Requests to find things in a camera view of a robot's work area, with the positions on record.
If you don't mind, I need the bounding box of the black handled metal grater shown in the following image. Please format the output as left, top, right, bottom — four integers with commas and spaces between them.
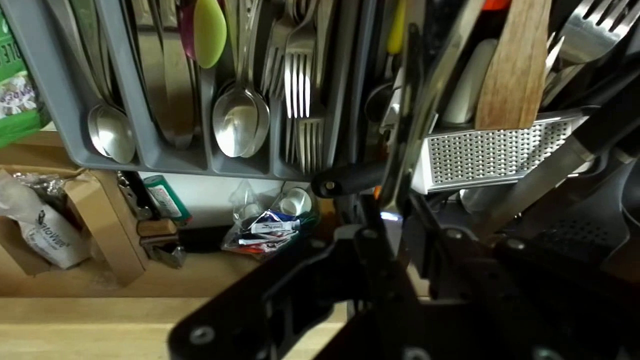
311, 109, 591, 199

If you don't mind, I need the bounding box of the silver table knife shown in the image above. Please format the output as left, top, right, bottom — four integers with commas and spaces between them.
156, 0, 201, 149
131, 0, 168, 127

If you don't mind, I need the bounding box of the brown cardboard box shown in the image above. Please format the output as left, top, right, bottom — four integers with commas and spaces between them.
63, 168, 152, 288

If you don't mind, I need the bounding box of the open wooden drawer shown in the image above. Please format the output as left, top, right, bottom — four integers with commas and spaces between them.
0, 127, 433, 360

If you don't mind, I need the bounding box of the dark grey utensil tray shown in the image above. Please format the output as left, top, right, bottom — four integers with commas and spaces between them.
324, 0, 640, 282

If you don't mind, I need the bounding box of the green cardboard box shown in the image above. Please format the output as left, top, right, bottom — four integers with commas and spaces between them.
0, 9, 55, 147

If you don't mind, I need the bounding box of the silver dinner fork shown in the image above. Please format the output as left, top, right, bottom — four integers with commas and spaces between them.
258, 0, 317, 168
292, 0, 330, 178

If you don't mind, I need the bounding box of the clear bag of packets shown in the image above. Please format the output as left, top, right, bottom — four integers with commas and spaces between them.
221, 179, 320, 256

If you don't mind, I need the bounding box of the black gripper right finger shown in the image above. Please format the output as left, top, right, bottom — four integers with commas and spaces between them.
404, 209, 537, 360

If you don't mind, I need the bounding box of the light grey cutlery tray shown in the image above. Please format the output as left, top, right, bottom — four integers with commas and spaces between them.
0, 0, 336, 179

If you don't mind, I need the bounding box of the white plastic bag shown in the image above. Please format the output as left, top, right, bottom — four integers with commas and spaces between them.
0, 173, 95, 274

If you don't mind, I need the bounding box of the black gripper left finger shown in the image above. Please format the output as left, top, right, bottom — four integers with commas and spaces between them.
168, 224, 376, 360

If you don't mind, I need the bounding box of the large silver spoon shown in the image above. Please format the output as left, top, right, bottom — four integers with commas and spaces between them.
210, 0, 274, 162

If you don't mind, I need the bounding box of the green plastic spoon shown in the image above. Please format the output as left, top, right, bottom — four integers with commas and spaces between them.
193, 0, 230, 72

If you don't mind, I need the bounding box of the large silver serving fork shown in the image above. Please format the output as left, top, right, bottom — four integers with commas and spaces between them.
559, 0, 640, 66

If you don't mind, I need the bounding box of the maroon plastic spoon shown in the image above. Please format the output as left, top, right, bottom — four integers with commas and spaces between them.
175, 0, 201, 64

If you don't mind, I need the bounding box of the small silver spoon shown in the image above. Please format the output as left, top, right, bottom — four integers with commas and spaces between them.
44, 0, 140, 166

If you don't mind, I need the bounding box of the green and white packet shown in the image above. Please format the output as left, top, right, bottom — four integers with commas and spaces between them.
142, 171, 194, 225

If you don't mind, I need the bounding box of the wooden spatula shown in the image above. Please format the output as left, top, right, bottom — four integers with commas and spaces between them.
472, 0, 554, 132

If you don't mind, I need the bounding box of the black slotted spatula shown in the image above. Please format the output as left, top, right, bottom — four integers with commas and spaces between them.
510, 166, 637, 269

